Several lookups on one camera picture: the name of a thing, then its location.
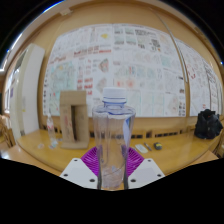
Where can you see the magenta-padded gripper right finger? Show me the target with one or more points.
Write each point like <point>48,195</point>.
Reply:
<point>146,171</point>

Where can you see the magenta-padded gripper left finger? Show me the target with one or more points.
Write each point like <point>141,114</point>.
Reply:
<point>77,171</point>

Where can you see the clear plastic water bottle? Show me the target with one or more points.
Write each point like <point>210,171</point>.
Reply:
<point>113,140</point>

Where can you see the small white flat object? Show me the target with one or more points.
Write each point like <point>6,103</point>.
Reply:
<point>141,148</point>

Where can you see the small black tape measure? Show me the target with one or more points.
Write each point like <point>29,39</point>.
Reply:
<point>158,146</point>

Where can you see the small clear drink bottle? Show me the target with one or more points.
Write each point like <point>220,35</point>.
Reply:
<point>51,131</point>

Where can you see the brown cardboard box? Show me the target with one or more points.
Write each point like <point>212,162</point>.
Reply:
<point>68,116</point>

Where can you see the black bag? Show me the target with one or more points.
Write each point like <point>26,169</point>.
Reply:
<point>207,125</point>

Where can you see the group of wooden chairs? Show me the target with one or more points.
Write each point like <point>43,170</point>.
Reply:
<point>6,133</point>

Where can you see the white standing air conditioner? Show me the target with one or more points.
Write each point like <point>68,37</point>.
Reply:
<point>28,90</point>

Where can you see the narrower wall poster sheet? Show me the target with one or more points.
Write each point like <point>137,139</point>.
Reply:
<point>200,83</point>

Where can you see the large wall poster sheet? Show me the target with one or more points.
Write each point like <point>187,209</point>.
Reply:
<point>133,60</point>

